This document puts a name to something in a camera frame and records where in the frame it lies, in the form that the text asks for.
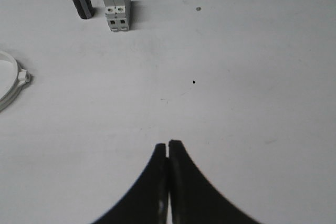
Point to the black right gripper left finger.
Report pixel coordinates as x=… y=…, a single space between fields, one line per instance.
x=147 y=200

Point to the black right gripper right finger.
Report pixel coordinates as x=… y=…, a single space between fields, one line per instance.
x=193 y=198

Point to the white half pipe clamp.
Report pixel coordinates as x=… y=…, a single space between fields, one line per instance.
x=18 y=78

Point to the black cylindrical capacitor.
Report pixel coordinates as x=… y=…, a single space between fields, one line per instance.
x=84 y=8

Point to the white circuit breaker red switch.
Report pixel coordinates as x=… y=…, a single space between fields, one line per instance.
x=117 y=13

